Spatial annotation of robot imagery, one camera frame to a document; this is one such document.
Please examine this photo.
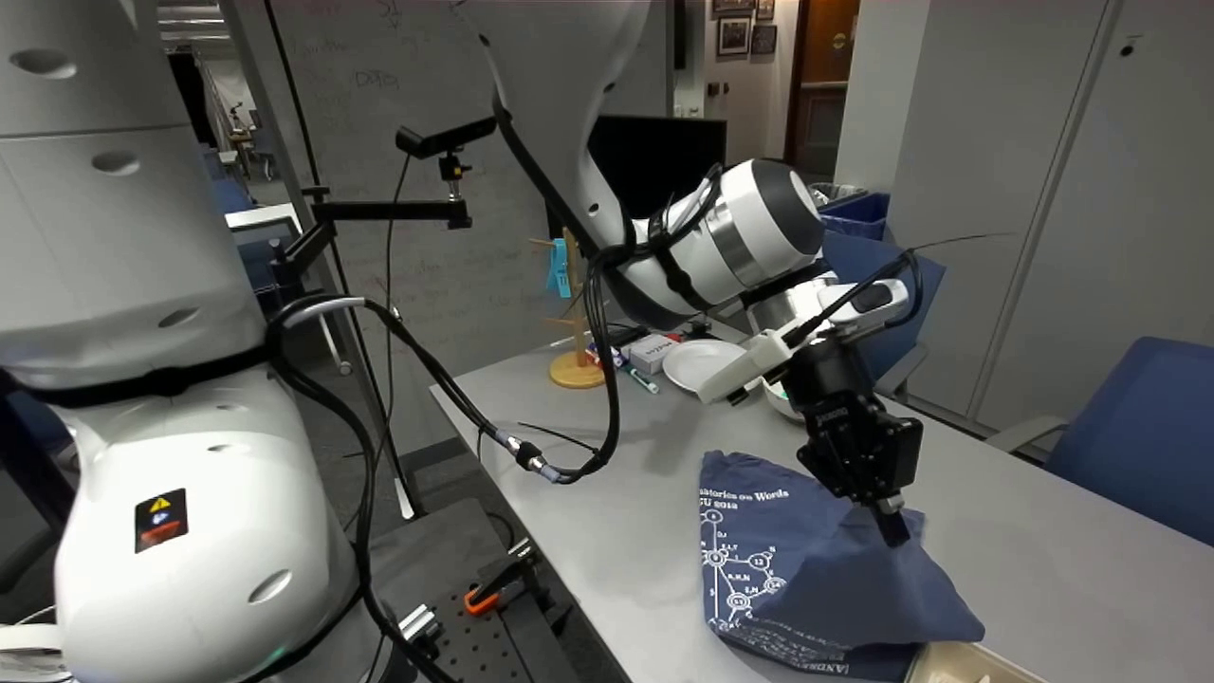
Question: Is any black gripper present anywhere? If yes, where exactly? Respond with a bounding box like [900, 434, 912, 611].
[785, 337, 925, 550]

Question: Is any blue office chair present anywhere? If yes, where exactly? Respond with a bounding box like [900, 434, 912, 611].
[992, 334, 1214, 550]
[816, 187, 951, 389]

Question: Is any blue recycling bin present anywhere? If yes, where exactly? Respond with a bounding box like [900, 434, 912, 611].
[820, 187, 895, 244]

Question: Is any black camera on boom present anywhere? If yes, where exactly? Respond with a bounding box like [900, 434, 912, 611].
[269, 109, 504, 287]

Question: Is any brown wooden door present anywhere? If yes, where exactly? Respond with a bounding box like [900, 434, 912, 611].
[785, 0, 864, 183]

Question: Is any beige tray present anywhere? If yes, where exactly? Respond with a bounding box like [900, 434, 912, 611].
[903, 637, 1056, 683]

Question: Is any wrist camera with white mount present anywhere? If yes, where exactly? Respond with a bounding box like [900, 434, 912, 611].
[693, 274, 917, 407]

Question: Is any grey metal cabinet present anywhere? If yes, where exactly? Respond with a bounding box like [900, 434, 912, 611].
[886, 0, 1214, 440]

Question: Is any blue shirt with white print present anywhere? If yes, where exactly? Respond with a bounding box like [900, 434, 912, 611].
[693, 446, 992, 683]

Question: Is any white plate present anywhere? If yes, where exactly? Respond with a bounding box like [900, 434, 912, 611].
[662, 337, 752, 399]

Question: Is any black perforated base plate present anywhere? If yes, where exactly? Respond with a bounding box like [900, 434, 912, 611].
[358, 496, 599, 683]

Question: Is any black monitor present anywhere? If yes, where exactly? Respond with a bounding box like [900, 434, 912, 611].
[585, 109, 734, 224]

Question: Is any black cable bundle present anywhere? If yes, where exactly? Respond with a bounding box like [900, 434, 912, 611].
[258, 287, 630, 490]

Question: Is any orange black clamp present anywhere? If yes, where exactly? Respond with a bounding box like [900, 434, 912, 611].
[457, 574, 529, 622]

